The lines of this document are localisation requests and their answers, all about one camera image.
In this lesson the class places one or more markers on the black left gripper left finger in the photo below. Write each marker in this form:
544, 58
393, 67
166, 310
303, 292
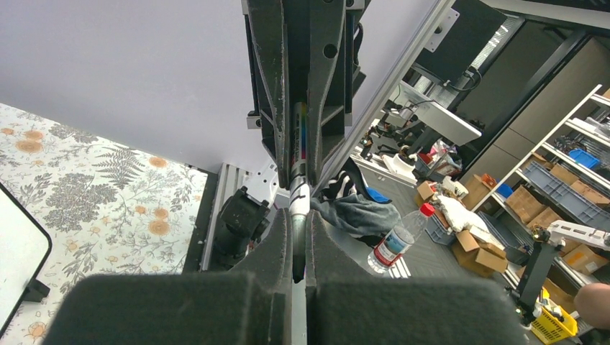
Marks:
248, 304

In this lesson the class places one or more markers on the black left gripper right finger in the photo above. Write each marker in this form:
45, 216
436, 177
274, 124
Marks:
345, 304

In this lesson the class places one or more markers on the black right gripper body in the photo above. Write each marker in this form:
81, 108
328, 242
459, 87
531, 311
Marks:
347, 78

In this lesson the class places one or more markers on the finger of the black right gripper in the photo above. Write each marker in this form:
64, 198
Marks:
269, 38
326, 22

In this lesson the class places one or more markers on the white whiteboard marker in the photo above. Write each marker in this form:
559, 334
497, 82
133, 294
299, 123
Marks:
299, 205

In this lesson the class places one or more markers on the black framed whiteboard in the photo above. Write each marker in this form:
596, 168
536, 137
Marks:
25, 246

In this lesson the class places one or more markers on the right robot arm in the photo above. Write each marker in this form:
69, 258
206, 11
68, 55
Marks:
243, 217

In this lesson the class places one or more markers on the clear plastic water bottle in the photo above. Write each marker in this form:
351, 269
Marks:
398, 240

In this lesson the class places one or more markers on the grey crumpled cloth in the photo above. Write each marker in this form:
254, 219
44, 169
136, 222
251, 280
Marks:
347, 203

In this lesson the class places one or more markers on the cardboard box on floor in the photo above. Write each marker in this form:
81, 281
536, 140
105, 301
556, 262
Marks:
479, 257

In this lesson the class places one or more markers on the floral tablecloth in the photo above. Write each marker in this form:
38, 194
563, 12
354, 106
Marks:
108, 208

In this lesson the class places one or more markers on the yellow plastic crate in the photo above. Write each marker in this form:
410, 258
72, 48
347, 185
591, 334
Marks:
549, 329

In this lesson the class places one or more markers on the white metal storage shelf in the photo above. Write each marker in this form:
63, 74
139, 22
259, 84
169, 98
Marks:
549, 190

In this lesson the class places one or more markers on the right aluminium frame post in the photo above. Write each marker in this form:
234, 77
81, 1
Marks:
395, 32

